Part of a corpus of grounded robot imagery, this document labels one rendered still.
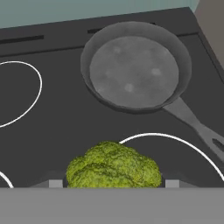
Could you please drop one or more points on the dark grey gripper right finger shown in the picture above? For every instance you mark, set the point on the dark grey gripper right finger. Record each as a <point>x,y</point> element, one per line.
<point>172,183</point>

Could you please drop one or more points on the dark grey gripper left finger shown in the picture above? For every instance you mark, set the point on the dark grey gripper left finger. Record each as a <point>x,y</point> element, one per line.
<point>55,183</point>

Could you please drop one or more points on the green broccoli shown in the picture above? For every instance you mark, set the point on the green broccoli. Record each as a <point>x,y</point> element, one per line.
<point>113,166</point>

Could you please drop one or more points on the grey frying pan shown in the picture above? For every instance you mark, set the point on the grey frying pan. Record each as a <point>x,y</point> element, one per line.
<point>134,70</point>

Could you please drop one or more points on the black hob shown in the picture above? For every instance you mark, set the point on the black hob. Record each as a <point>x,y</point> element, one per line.
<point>58,116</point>

